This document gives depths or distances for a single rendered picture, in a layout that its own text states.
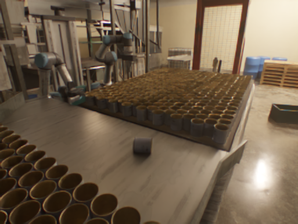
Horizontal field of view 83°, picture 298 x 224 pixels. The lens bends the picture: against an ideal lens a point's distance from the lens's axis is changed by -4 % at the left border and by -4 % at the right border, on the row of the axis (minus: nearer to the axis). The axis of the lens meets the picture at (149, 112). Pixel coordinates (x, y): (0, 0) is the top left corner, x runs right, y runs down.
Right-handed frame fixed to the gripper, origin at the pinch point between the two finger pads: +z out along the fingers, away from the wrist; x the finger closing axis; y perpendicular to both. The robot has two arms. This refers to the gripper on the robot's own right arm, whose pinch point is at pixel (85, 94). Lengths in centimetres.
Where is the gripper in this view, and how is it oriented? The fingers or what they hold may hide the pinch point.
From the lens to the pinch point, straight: 151.5
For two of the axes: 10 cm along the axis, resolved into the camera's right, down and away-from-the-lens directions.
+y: 0.2, 9.1, 4.1
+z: 8.7, 1.8, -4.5
